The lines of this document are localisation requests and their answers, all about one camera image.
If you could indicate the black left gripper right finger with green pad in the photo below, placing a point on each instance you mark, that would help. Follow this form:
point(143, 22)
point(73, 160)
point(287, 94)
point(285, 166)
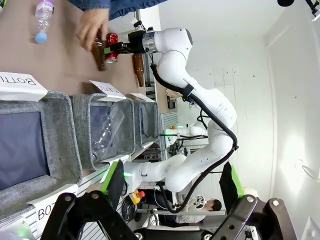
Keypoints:
point(250, 220)

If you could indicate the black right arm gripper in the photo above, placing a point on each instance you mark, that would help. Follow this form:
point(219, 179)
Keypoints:
point(135, 42)

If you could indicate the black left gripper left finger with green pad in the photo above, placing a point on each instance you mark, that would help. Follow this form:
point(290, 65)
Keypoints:
point(75, 215)

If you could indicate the red drink can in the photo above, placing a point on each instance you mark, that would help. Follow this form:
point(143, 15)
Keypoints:
point(112, 38)

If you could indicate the brown glass bottle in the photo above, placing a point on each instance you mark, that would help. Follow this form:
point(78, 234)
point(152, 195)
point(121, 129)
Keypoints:
point(139, 68)
point(98, 56)

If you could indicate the person's denim sleeve forearm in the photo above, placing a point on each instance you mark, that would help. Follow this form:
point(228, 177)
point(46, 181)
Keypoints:
point(120, 7)

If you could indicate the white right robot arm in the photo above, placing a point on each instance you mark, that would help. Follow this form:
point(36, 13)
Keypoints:
point(215, 105)

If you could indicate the narrow grey fabric basket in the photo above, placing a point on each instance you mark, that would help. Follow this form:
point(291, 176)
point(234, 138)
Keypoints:
point(150, 120)

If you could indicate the medium grey fabric basket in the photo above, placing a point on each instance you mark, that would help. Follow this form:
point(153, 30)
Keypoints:
point(82, 125)

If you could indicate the large grey fabric basket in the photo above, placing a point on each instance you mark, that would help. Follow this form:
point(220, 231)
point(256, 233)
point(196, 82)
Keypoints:
point(60, 130)

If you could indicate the person's hand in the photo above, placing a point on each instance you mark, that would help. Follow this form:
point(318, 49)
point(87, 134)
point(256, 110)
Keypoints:
point(91, 25)

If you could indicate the white plastic label card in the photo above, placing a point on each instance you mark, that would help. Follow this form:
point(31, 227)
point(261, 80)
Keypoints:
point(107, 90)

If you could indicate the seated person in background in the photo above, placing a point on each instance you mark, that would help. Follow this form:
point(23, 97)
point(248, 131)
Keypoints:
point(200, 215)

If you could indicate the small white label card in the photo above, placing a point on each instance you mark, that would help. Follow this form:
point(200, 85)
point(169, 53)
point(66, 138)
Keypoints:
point(140, 96)

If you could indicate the yellow red emergency stop button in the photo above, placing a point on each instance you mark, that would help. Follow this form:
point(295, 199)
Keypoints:
point(136, 196)

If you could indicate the clear plastic bottle blue cap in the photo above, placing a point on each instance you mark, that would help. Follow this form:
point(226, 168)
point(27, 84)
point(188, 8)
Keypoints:
point(43, 17)

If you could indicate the crushed clear plastic bottle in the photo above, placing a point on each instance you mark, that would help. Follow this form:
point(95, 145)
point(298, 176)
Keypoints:
point(110, 130)

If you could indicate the white bottle label card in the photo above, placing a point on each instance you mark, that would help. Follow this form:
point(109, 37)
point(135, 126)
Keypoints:
point(20, 85)

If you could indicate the white label card on rail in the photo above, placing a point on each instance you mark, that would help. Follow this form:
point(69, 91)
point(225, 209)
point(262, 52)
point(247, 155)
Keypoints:
point(46, 212)

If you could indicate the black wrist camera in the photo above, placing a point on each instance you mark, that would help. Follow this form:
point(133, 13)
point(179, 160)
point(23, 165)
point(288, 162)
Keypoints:
point(138, 25)

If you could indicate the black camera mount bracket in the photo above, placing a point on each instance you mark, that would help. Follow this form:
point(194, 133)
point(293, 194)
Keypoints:
point(313, 8)

